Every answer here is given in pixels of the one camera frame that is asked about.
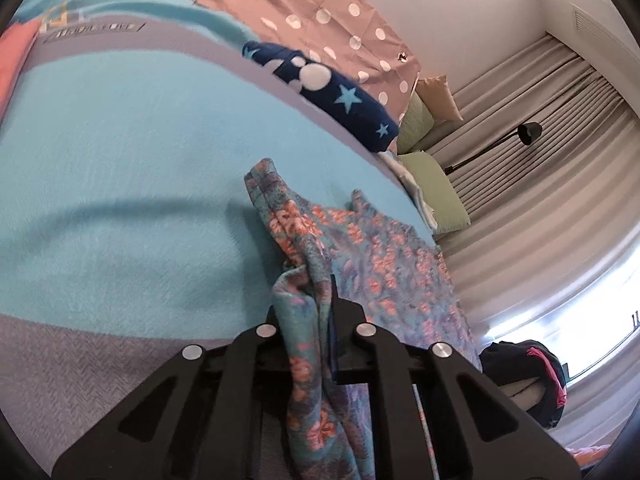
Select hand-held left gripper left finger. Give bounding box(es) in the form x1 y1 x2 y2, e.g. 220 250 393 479
51 305 297 480

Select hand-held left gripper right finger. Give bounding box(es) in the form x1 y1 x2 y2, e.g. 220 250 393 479
326 274 584 480

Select teal floral small garment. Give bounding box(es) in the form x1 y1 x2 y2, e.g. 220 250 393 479
244 157 483 480

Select white bed sheet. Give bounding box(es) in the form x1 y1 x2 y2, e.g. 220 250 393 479
377 151 438 231

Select dark clothing pile with pink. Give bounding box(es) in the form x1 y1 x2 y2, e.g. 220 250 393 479
479 340 568 430

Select large green pillow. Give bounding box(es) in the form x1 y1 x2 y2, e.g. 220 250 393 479
399 151 472 235

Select navy star print blanket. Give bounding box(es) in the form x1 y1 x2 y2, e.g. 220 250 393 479
242 41 400 152

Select small green pillow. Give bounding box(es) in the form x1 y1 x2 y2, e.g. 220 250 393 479
397 91 436 155

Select light blue grey blanket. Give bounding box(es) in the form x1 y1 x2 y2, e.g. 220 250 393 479
0 0 441 480

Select grey curtain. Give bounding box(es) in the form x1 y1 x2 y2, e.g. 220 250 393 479
425 32 640 341

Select beige pillow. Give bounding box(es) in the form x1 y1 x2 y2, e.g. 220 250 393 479
416 75 465 122

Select orange cloth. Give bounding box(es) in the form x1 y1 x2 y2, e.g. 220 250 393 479
570 444 613 468

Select black floor lamp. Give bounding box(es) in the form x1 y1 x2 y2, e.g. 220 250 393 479
442 121 543 175

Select white wall vent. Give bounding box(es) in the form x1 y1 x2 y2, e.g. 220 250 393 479
570 2 628 58

